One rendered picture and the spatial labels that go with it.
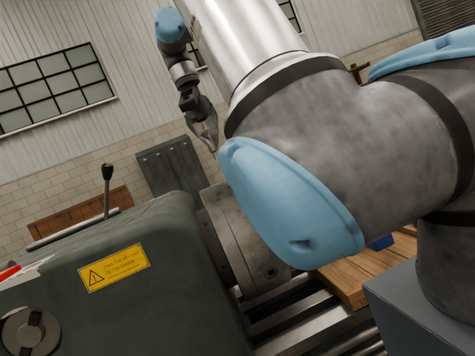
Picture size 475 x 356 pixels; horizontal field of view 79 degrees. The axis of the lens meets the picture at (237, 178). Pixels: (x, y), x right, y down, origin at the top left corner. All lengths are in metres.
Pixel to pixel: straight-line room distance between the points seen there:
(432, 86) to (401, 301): 0.22
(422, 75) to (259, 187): 0.15
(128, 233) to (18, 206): 7.42
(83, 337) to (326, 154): 0.53
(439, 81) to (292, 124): 0.11
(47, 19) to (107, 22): 1.25
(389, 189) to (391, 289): 0.20
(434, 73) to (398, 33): 10.69
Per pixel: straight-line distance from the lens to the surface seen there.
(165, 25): 0.79
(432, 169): 0.22
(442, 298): 0.34
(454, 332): 0.33
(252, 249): 0.66
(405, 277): 0.40
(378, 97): 0.23
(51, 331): 0.64
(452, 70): 0.26
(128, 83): 7.67
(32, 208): 7.84
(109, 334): 0.61
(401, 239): 0.96
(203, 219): 0.73
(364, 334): 0.83
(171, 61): 0.89
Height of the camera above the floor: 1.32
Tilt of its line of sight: 6 degrees down
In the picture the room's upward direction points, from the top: 23 degrees counter-clockwise
